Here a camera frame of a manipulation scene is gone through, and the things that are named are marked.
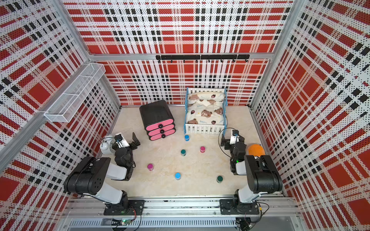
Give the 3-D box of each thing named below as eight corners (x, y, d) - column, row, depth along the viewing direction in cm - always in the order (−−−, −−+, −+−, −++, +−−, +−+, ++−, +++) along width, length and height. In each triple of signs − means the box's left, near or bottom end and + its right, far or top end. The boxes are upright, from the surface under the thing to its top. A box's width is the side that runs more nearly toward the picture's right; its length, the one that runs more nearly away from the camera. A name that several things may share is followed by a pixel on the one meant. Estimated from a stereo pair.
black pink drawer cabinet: (151, 143, 100) (145, 129, 86) (145, 122, 113) (138, 106, 99) (176, 134, 105) (174, 119, 91) (167, 115, 118) (164, 99, 104)
